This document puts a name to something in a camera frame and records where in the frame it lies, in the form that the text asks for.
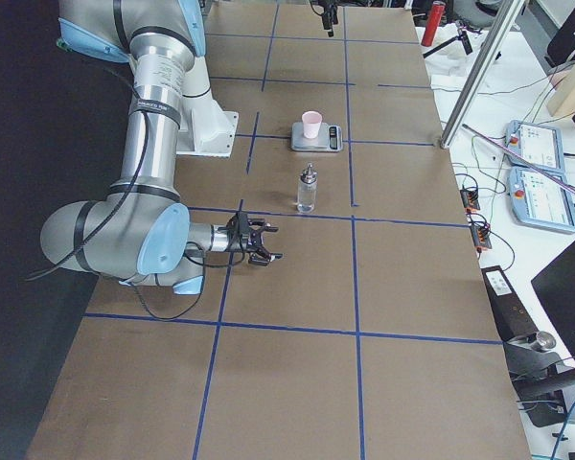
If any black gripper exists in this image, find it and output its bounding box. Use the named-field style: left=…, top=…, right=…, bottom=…
left=225, top=213, right=283, bottom=266
left=315, top=0, right=339, bottom=37

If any clear glass sauce bottle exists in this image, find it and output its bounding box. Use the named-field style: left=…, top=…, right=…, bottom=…
left=296, top=163, right=317, bottom=213

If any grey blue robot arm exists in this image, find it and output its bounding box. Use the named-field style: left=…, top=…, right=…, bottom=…
left=40, top=1, right=275, bottom=295

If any white digital kitchen scale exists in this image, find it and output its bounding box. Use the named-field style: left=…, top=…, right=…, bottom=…
left=290, top=122, right=343, bottom=152

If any red cylinder bottle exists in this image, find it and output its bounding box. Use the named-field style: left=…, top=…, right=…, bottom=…
left=421, top=0, right=446, bottom=47

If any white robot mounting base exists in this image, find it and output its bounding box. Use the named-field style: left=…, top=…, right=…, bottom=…
left=176, top=57, right=239, bottom=158

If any black tool on bench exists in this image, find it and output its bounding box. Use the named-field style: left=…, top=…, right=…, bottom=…
left=423, top=21, right=483, bottom=59

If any orange black connector block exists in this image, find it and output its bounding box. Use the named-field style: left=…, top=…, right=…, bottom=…
left=459, top=188, right=480, bottom=214

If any far teach pendant tablet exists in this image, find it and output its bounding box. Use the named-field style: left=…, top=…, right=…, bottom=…
left=505, top=120, right=565, bottom=173

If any teach pendant tablet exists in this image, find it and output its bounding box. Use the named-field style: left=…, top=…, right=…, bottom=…
left=508, top=167, right=575, bottom=234
left=505, top=120, right=565, bottom=173

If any black box with label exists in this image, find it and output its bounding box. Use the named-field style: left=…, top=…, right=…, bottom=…
left=481, top=265, right=539, bottom=342

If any near teach pendant tablet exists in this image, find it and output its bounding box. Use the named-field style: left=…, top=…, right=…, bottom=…
left=508, top=167, right=575, bottom=234

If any black computer monitor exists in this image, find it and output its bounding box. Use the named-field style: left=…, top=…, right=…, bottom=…
left=531, top=241, right=575, bottom=358

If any aluminium frame post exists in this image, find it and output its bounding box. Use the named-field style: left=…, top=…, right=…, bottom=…
left=439, top=0, right=526, bottom=149

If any green handled reacher grabber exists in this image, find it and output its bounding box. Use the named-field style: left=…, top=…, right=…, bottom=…
left=461, top=124, right=575, bottom=219

